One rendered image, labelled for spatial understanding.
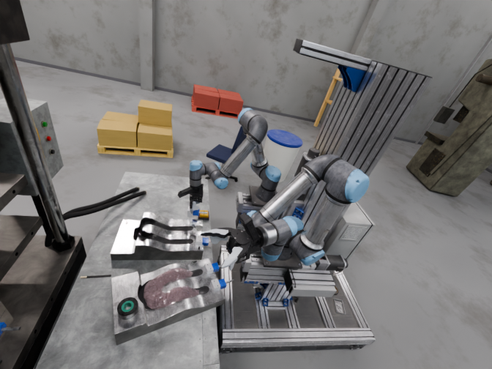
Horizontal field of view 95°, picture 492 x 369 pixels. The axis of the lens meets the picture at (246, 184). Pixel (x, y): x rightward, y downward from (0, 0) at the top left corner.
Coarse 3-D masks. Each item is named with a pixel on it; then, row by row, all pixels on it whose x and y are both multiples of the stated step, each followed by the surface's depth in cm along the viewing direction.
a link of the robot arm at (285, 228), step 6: (270, 222) 83; (276, 222) 82; (282, 222) 83; (288, 222) 84; (294, 222) 85; (276, 228) 80; (282, 228) 81; (288, 228) 82; (294, 228) 84; (282, 234) 80; (288, 234) 83; (294, 234) 85; (282, 240) 83
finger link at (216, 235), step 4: (204, 232) 74; (208, 232) 74; (212, 232) 74; (216, 232) 74; (220, 232) 74; (224, 232) 75; (212, 236) 76; (216, 236) 76; (220, 236) 74; (224, 236) 74; (212, 240) 77; (216, 240) 77; (220, 240) 77; (224, 240) 77
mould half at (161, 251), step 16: (128, 224) 142; (176, 224) 148; (192, 224) 150; (128, 240) 132; (144, 240) 126; (112, 256) 125; (128, 256) 127; (144, 256) 129; (160, 256) 132; (176, 256) 134; (192, 256) 136
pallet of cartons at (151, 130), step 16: (112, 112) 373; (144, 112) 357; (160, 112) 363; (112, 128) 330; (128, 128) 341; (144, 128) 353; (160, 128) 366; (112, 144) 339; (128, 144) 346; (144, 144) 353; (160, 144) 359
